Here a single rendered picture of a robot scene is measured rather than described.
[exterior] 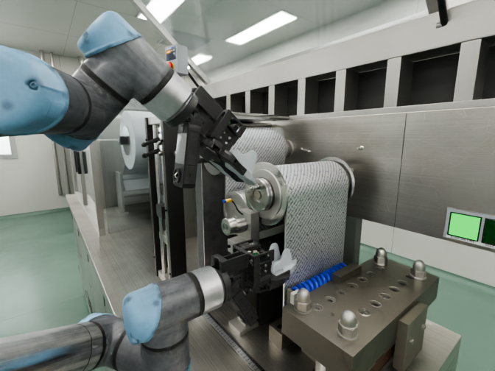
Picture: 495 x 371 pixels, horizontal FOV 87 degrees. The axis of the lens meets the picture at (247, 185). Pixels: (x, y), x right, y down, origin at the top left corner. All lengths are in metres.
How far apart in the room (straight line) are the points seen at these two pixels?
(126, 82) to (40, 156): 5.55
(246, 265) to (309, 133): 0.56
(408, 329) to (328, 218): 0.27
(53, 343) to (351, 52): 0.91
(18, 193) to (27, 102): 5.75
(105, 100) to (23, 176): 5.58
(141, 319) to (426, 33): 0.81
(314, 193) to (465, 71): 0.41
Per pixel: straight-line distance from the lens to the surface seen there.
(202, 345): 0.72
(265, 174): 0.59
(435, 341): 0.85
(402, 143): 0.78
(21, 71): 0.30
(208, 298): 0.47
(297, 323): 0.59
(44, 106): 0.31
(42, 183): 6.00
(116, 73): 0.43
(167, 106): 0.44
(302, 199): 0.61
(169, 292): 0.45
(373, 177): 0.81
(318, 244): 0.70
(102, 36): 0.43
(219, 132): 0.47
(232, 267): 0.50
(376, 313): 0.64
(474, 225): 0.75
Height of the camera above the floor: 1.38
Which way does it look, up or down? 10 degrees down
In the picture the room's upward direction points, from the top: straight up
